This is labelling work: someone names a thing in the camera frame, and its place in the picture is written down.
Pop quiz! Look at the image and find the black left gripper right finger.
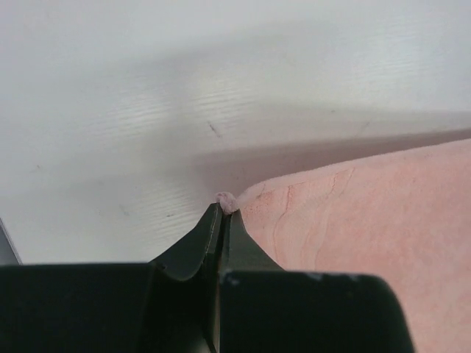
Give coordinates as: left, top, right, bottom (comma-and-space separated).
219, 212, 414, 352

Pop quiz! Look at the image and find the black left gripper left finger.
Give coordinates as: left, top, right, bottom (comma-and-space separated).
1, 204, 222, 352

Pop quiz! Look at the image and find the pink towel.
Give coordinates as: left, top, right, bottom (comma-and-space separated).
216, 140, 470, 352

